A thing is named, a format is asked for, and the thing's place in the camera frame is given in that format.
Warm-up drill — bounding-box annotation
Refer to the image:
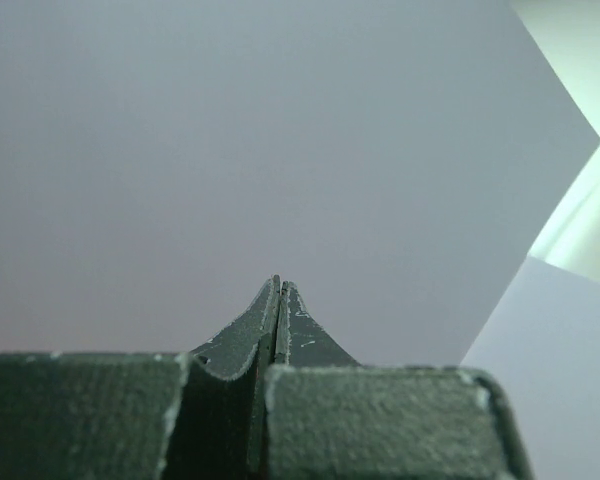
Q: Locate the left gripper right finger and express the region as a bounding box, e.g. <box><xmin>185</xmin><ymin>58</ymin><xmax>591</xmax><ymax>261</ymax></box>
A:
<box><xmin>264</xmin><ymin>282</ymin><xmax>534</xmax><ymax>479</ymax></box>

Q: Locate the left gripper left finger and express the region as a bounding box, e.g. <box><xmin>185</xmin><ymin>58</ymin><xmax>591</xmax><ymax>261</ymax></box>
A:
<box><xmin>0</xmin><ymin>277</ymin><xmax>281</xmax><ymax>479</ymax></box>

